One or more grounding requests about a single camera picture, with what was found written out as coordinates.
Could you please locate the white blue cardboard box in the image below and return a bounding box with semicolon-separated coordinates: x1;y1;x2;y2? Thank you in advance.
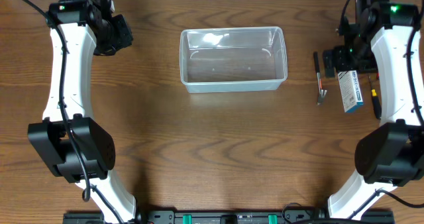
337;71;364;113

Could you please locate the clear plastic container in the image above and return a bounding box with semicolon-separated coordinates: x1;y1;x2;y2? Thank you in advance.
180;27;288;93

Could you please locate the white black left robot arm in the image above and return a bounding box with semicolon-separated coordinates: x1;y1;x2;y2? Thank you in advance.
28;0;138;223

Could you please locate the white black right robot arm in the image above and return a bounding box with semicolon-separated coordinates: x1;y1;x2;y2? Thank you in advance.
323;0;423;223

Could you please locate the black yellow screwdriver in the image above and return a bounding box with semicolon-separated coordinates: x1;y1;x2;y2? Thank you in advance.
368;76;382;120

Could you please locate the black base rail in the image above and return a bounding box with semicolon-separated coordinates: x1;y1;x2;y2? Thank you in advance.
62;209;395;224

